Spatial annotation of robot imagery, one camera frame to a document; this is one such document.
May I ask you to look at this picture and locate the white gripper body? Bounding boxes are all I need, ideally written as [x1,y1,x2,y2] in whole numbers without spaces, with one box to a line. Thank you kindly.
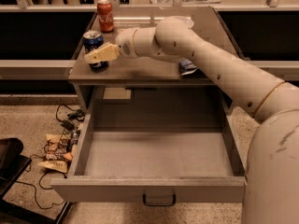
[115,27,137,58]

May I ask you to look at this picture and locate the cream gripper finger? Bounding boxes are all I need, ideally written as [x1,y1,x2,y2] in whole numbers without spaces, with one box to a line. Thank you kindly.
[84,42,120,63]

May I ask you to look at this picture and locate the blue pepsi can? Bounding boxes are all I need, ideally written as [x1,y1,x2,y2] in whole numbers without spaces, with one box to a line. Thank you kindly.
[83,30,108,71]

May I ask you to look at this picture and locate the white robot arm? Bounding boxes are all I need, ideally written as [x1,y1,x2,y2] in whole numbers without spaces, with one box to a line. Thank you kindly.
[84,16,299,224]

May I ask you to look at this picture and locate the red coca-cola can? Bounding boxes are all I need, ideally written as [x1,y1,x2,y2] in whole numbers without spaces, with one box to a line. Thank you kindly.
[97,0,114,33]

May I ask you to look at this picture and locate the grey cabinet with top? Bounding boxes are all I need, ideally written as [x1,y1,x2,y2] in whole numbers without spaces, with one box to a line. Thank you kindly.
[68,7,237,107]

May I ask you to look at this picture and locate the open grey top drawer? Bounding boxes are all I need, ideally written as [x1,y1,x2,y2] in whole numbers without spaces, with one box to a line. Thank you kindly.
[51,87,244,203]

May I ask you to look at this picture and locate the white bowl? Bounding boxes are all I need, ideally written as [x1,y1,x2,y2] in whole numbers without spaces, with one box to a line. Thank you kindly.
[171,16,194,29]

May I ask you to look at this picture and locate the blue chip bag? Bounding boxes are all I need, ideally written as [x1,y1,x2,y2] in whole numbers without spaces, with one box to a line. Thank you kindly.
[179,60,198,76]

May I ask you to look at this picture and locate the black power adapter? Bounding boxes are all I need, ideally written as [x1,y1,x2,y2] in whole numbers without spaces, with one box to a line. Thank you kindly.
[61,119,75,131]

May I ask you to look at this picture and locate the black chair base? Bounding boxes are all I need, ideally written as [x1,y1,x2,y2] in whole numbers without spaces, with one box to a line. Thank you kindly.
[0,137,76,224]

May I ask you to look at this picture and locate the black cable on floor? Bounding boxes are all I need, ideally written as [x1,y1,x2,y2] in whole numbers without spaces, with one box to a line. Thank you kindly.
[15,154,68,211]

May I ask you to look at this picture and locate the black drawer handle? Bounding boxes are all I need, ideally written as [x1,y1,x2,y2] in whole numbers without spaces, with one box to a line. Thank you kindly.
[142,194,177,207]

